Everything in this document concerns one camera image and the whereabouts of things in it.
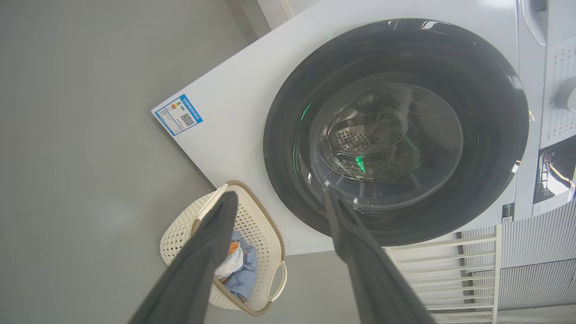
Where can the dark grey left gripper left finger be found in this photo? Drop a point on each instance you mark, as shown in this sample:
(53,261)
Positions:
(193,270)

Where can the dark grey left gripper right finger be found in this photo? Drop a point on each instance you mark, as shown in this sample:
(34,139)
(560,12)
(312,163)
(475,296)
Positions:
(373,274)

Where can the cream white garment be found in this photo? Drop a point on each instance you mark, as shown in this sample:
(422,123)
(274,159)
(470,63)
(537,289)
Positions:
(230,263)

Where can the blue patterned garment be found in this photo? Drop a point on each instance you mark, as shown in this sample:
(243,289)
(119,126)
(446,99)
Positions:
(247,270)

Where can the black round glass washer door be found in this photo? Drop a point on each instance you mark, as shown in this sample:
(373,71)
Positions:
(486,135)

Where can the steel washer drum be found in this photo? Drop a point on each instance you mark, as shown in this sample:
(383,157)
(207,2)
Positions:
(355,144)

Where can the white front-load washing machine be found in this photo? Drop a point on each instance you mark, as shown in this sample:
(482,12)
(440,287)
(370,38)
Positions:
(234,90)

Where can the washing machine display screen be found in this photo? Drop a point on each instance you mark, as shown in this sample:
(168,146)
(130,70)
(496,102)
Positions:
(555,175)

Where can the silver control dial knob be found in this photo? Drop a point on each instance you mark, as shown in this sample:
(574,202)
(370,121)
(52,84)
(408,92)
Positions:
(568,94)

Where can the cream perforated laundry basket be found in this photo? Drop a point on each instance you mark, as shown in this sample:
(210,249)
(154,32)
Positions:
(265,252)

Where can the white slatted rack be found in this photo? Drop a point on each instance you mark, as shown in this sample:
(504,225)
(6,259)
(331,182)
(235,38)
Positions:
(443,243)

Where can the round white filter cover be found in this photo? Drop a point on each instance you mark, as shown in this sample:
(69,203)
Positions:
(285,236)

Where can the small barcode sticker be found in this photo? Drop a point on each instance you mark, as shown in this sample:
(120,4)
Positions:
(508,213)

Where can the blue energy label sticker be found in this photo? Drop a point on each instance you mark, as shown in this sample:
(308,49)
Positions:
(179,114)

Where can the grey corrugated panel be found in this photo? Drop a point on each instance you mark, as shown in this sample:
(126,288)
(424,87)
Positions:
(540,252)

